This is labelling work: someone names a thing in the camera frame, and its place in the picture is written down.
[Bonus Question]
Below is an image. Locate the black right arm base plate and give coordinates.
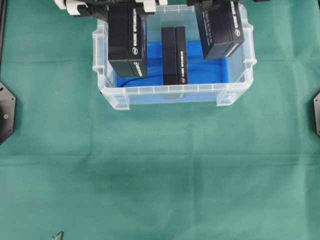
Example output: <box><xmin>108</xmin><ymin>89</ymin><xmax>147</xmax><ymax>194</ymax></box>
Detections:
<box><xmin>313</xmin><ymin>92</ymin><xmax>320</xmax><ymax>136</ymax></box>

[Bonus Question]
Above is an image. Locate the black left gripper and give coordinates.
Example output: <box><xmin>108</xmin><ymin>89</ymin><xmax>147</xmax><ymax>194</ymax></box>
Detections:
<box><xmin>186</xmin><ymin>0</ymin><xmax>270</xmax><ymax>7</ymax></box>

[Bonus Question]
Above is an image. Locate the blue liner in case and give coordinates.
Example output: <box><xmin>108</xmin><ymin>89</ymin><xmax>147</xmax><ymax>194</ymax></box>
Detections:
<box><xmin>115</xmin><ymin>41</ymin><xmax>229</xmax><ymax>88</ymax></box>

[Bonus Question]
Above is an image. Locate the clear plastic storage case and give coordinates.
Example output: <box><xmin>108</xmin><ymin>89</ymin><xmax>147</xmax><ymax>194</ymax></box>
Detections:
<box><xmin>92</xmin><ymin>1</ymin><xmax>257</xmax><ymax>111</ymax></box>

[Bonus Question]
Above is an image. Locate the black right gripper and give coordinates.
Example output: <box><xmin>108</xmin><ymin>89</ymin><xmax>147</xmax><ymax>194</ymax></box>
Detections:
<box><xmin>54</xmin><ymin>0</ymin><xmax>168</xmax><ymax>23</ymax></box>

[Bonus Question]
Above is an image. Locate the black realsense box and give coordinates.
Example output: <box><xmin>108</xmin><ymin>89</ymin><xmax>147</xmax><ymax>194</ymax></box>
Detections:
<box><xmin>108</xmin><ymin>3</ymin><xmax>148</xmax><ymax>78</ymax></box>
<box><xmin>194</xmin><ymin>0</ymin><xmax>244</xmax><ymax>60</ymax></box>
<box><xmin>161</xmin><ymin>26</ymin><xmax>188</xmax><ymax>86</ymax></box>

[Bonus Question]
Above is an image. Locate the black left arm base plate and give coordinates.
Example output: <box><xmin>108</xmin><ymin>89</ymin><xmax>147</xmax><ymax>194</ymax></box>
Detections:
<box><xmin>0</xmin><ymin>82</ymin><xmax>16</xmax><ymax>144</ymax></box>

